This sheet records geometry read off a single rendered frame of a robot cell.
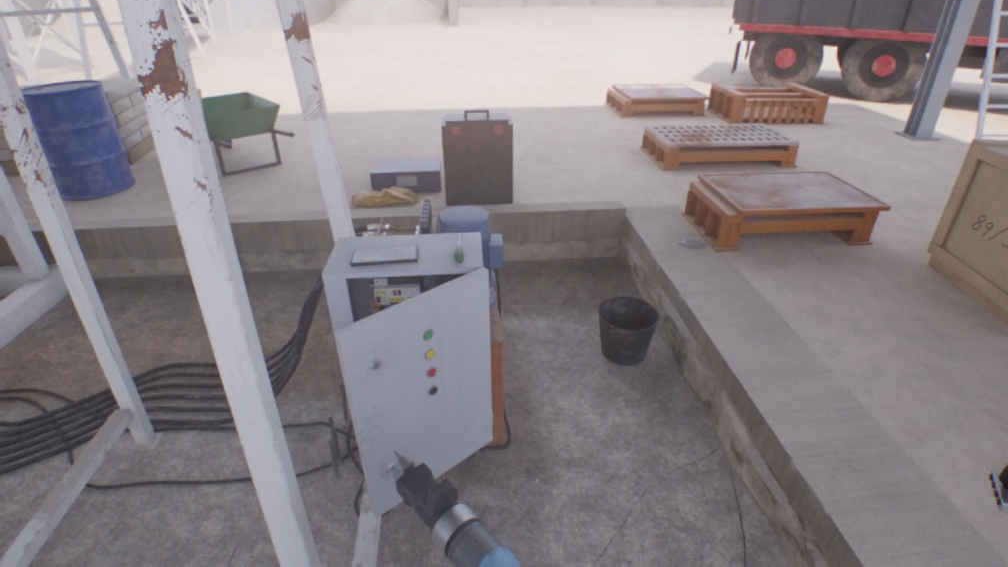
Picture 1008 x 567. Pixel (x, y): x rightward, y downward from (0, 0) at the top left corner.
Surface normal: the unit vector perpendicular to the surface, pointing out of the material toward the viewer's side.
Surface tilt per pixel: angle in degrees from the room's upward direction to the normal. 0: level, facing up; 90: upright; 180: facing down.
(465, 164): 90
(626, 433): 0
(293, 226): 90
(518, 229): 90
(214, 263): 80
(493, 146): 90
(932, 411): 0
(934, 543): 0
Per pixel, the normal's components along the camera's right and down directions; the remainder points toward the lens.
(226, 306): 0.07, 0.32
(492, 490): 0.00, -0.88
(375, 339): 0.66, 0.35
